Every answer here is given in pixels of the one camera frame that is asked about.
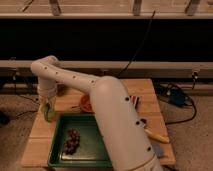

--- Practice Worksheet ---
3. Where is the orange bowl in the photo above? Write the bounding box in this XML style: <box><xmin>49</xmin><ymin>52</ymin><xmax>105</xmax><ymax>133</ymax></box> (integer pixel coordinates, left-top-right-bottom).
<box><xmin>79</xmin><ymin>94</ymin><xmax>93</xmax><ymax>113</ymax></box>

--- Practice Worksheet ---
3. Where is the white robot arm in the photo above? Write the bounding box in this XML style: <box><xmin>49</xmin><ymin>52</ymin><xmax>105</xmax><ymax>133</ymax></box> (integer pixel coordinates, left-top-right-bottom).
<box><xmin>31</xmin><ymin>56</ymin><xmax>163</xmax><ymax>171</ymax></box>

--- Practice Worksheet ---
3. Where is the bunch of dark grapes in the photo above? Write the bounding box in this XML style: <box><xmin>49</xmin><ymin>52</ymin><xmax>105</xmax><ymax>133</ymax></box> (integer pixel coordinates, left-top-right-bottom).
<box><xmin>63</xmin><ymin>128</ymin><xmax>80</xmax><ymax>155</ymax></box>

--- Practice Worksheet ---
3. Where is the black power adapter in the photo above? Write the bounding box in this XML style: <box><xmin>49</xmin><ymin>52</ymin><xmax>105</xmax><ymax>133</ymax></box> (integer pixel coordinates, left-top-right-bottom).
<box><xmin>169</xmin><ymin>89</ymin><xmax>186</xmax><ymax>107</ymax></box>

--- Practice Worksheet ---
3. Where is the green plastic tray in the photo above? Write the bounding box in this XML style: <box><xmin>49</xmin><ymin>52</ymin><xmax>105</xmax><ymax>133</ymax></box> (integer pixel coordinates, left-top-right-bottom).
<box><xmin>47</xmin><ymin>114</ymin><xmax>112</xmax><ymax>168</ymax></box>

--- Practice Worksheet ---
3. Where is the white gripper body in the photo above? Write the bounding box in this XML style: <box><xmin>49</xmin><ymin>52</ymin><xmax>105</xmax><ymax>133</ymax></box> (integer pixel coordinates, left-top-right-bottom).
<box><xmin>37</xmin><ymin>88</ymin><xmax>57</xmax><ymax>105</ymax></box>

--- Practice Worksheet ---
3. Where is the dark brown bowl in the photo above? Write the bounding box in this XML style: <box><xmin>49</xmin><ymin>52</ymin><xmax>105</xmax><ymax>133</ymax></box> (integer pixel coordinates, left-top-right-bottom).
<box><xmin>57</xmin><ymin>83</ymin><xmax>67</xmax><ymax>96</ymax></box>

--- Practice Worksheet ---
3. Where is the striped black white object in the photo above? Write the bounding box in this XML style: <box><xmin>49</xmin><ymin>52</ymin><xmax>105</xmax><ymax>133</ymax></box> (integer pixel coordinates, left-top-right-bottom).
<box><xmin>130</xmin><ymin>95</ymin><xmax>140</xmax><ymax>106</ymax></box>

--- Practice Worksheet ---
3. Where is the green pepper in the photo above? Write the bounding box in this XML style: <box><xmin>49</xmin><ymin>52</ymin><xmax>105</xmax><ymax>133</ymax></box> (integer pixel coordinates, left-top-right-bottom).
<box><xmin>44</xmin><ymin>103</ymin><xmax>52</xmax><ymax>118</ymax></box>

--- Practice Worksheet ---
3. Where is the blue sponge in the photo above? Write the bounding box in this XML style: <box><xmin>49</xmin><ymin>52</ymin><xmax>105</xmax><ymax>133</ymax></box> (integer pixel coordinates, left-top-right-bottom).
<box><xmin>153</xmin><ymin>144</ymin><xmax>164</xmax><ymax>158</ymax></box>

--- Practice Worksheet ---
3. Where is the green plastic cup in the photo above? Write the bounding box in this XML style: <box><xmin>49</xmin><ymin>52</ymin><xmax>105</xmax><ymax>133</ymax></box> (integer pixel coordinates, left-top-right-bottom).
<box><xmin>41</xmin><ymin>102</ymin><xmax>55</xmax><ymax>122</ymax></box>

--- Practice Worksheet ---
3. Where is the black cable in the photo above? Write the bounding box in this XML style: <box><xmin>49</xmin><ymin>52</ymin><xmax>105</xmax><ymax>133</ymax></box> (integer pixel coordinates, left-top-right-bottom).
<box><xmin>120</xmin><ymin>9</ymin><xmax>157</xmax><ymax>76</ymax></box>

